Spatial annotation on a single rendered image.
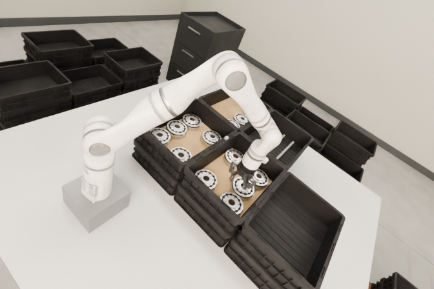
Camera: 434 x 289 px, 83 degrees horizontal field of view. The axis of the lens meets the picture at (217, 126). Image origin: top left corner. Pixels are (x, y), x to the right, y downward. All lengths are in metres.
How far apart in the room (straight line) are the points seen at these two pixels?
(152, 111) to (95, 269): 0.58
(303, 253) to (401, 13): 3.40
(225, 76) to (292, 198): 0.78
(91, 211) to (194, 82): 0.57
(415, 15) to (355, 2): 0.70
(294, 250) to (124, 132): 0.77
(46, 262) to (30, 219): 0.17
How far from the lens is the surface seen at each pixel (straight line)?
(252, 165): 0.96
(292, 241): 1.11
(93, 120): 0.78
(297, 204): 1.24
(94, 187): 0.91
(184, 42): 2.70
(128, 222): 1.07
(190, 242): 1.07
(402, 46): 4.04
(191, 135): 1.24
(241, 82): 0.65
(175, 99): 0.66
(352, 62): 4.11
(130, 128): 0.70
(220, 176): 1.12
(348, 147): 2.61
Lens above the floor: 1.65
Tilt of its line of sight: 37 degrees down
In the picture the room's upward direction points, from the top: 24 degrees clockwise
